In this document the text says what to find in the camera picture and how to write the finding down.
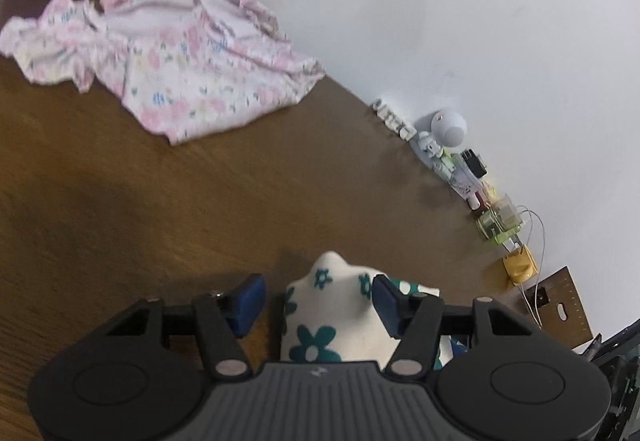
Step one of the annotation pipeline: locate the white container with black lid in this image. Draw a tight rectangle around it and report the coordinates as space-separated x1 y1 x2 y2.
446 164 484 200

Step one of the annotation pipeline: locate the glass cup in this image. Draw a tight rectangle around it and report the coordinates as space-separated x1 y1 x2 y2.
475 194 524 247

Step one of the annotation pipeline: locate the cream dress with teal flowers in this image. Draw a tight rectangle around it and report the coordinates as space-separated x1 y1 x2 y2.
279 250 469 370

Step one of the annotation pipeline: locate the small black gadget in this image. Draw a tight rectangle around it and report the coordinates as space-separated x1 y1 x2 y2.
460 148 489 180

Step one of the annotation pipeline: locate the white robot figurine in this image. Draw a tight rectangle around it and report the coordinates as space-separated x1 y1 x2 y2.
411 108 469 170

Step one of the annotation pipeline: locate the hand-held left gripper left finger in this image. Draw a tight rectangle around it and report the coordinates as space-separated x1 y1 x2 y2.
105 272 268 381

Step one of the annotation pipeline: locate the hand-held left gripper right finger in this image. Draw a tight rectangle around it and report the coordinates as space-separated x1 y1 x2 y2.
371 272 538 379

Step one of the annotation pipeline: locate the yellow mug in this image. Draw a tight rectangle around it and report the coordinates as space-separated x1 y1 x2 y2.
500 244 541 285

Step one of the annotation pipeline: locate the brown board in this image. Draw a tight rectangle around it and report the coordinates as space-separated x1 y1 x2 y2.
521 265 594 348

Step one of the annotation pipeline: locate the white cable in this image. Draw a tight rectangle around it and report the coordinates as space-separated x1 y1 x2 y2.
514 205 549 328

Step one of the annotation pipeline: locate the white clips row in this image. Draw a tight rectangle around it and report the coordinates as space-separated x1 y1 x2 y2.
370 96 417 142

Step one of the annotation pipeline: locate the pink floral garment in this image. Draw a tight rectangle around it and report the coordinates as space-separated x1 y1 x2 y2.
0 0 328 147

